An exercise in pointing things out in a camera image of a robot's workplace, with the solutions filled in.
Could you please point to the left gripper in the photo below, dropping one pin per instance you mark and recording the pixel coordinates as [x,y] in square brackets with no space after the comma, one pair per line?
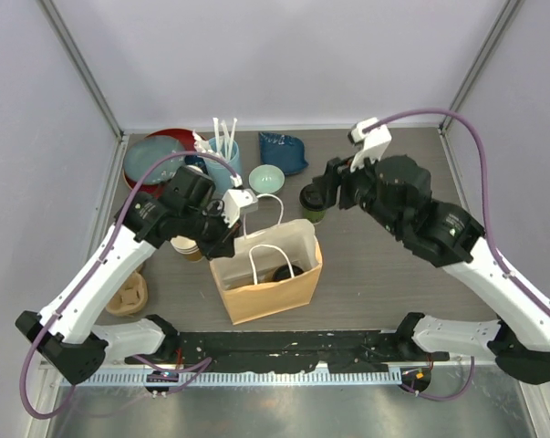
[223,245]

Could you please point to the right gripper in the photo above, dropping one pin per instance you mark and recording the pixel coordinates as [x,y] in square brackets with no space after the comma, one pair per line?
[337,172]

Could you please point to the brown paper cup stack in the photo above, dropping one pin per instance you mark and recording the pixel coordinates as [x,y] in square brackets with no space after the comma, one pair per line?
[187,248]

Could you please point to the green paper cup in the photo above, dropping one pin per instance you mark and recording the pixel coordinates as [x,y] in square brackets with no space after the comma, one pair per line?
[313,216]

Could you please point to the brown paper bag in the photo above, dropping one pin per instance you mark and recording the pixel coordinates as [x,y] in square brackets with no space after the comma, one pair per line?
[244,282]

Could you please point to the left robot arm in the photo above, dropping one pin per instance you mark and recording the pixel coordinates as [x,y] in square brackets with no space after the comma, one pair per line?
[65,331]

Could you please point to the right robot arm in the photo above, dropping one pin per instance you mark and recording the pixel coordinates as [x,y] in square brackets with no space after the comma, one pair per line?
[396,192]

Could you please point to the pale green ceramic bowl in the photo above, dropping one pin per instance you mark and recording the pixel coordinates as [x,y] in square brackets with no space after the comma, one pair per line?
[266,179]

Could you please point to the dark blue leaf-shaped plate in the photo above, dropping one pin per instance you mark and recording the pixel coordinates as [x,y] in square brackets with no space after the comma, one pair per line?
[286,152]

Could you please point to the cardboard cup carrier stack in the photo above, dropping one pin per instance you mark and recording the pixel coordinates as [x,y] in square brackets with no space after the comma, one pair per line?
[131,298]

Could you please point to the red round plate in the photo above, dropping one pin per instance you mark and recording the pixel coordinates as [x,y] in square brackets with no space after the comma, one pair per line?
[182,135]

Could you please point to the grey-blue round plate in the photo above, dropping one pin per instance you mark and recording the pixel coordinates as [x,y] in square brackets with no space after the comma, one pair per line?
[143,154]

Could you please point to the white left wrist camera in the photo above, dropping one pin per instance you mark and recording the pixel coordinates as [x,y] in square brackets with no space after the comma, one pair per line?
[237,203]

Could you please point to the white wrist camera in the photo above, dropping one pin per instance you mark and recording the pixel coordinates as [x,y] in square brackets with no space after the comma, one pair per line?
[237,203]
[370,141]

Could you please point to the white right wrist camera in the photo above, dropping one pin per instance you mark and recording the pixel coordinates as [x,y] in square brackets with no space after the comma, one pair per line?
[370,141]

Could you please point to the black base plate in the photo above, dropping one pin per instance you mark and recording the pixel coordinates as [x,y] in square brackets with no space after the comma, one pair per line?
[290,352]

